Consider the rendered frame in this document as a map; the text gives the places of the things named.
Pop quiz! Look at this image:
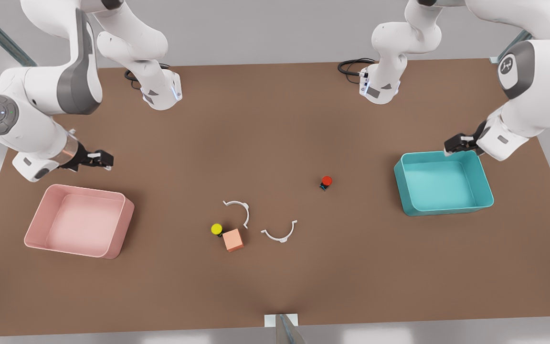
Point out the blue storage box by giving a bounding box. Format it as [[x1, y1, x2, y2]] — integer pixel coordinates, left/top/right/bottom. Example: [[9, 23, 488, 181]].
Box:
[[394, 150, 495, 217]]

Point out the pink storage box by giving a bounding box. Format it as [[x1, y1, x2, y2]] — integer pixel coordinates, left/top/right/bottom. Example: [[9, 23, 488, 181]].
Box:
[[24, 184, 135, 259]]

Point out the white curved clip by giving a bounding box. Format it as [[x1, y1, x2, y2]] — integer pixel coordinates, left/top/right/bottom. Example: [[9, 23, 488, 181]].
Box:
[[261, 220, 298, 243], [222, 200, 250, 229]]

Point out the orange cube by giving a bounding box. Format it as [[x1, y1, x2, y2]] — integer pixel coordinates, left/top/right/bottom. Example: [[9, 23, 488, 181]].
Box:
[[222, 228, 245, 253]]

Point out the black cable loop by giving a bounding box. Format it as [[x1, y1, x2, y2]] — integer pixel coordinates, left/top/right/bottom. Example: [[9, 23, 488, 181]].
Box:
[[124, 63, 171, 91], [338, 58, 377, 85]]

